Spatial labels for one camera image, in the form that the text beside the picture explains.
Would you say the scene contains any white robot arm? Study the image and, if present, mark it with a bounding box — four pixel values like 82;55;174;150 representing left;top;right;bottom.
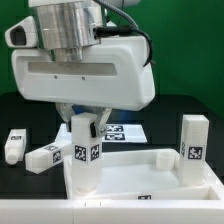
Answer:
5;0;155;137

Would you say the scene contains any white marker base plate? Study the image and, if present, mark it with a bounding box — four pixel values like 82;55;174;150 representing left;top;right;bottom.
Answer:
54;123;148;144

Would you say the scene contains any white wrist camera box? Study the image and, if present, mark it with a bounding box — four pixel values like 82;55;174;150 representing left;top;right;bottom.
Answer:
5;16;38;48

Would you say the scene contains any white desk top tray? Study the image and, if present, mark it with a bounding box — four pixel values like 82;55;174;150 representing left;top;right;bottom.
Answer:
63;149;224;201

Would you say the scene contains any white L-shaped obstacle fence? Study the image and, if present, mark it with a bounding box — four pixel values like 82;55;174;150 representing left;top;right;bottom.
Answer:
0;161;224;224

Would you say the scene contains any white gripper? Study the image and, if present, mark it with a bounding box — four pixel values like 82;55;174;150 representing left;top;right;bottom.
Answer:
12;36;155;138

